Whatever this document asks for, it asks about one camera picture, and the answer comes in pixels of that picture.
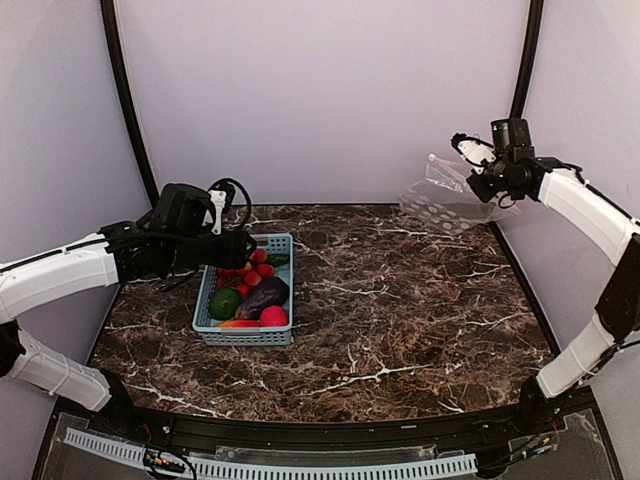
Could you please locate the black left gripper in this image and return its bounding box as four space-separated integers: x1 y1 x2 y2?
165 228 257 271

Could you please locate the clear zip top bag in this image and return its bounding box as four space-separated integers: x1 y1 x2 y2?
399 154 521 236

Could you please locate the red lychee bunch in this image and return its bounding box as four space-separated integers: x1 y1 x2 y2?
216 249 275 299

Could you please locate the purple eggplant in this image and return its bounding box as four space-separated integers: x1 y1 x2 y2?
235 277 290 320

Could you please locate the red apple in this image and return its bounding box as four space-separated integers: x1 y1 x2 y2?
259 306 289 327

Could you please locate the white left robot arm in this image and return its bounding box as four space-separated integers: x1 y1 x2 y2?
1 222 256 436

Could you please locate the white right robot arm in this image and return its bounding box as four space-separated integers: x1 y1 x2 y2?
467 155 639 434

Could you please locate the black motor box right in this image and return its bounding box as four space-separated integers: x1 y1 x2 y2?
491 118 535 163

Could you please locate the black motor box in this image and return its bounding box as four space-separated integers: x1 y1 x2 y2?
148 183 212 236
491 118 535 163

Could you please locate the black motor box left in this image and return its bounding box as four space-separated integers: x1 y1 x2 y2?
148 183 212 236

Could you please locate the blue perforated plastic basket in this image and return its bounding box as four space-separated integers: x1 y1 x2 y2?
192 233 294 346

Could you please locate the orange red chili pepper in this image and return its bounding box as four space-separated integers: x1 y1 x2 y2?
216 319 260 328

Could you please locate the green cucumber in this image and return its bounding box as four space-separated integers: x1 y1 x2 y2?
265 253 291 268

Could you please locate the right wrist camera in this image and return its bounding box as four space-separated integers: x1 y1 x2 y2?
451 133 496 170

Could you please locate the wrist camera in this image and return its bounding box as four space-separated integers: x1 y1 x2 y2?
208 178 252 235
451 133 496 170

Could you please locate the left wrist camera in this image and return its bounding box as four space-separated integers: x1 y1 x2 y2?
208 178 252 235

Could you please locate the black enclosure frame post right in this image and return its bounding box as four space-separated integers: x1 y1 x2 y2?
509 0 544 118

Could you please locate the black enclosure frame post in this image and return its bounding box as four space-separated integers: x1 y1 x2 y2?
509 0 544 118
99 0 160 207

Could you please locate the black front rail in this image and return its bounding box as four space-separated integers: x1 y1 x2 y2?
54 389 596 461

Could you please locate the black enclosure frame post left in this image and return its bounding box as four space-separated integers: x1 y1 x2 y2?
99 0 160 207

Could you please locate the white slotted cable duct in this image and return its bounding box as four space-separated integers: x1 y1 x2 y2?
64 428 478 480

